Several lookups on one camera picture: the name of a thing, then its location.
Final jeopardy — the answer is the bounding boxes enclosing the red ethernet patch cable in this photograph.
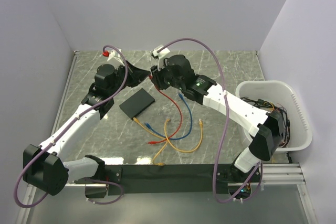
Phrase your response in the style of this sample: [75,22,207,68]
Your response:
[147,74,183,145]

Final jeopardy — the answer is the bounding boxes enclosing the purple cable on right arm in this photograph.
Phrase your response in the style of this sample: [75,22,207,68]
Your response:
[157,37,263,204]

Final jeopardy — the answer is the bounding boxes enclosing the aluminium front frame rail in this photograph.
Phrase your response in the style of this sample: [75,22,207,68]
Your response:
[27,163,307,188]

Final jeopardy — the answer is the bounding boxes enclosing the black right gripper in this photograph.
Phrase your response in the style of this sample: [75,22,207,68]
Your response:
[151,59,184,91]

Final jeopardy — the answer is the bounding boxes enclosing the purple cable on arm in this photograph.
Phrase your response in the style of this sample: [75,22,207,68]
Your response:
[13,45,129,208]
[157,37,263,204]

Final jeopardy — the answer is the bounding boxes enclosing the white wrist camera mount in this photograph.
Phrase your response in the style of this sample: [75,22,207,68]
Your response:
[102,49,123,65]
[151,45,171,66]

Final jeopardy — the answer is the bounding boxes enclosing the black network switch box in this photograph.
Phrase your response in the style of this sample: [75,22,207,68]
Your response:
[119,88,155,119]

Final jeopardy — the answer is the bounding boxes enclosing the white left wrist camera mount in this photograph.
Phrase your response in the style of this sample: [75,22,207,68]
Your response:
[102,49,123,65]

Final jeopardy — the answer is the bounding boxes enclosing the yellow ethernet cable right loop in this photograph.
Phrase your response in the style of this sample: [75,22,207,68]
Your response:
[164,118,205,153]

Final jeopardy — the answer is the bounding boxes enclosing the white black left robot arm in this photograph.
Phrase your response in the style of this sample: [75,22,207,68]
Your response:
[22,63,150,196]

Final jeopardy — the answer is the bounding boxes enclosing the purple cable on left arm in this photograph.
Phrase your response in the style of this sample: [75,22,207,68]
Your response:
[13,45,129,208]

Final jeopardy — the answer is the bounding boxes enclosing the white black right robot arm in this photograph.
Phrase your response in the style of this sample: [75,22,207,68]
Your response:
[151,55,285,182]

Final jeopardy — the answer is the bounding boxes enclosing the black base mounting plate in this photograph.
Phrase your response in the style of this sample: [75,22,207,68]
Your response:
[85,164,253,199]

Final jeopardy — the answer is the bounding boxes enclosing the blue ethernet patch cable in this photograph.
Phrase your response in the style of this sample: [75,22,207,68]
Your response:
[144,92,194,141]

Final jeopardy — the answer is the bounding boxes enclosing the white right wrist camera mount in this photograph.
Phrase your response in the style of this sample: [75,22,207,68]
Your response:
[151,45,171,66]

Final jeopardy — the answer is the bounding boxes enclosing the tangled cable bundle in basket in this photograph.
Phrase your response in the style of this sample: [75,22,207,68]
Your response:
[240,96,291,148]

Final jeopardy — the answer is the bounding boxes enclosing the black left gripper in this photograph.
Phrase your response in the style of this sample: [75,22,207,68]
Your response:
[109,60,151,97]

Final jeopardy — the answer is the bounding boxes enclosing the white plastic basket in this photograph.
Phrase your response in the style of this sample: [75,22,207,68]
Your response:
[235,80,312,153]

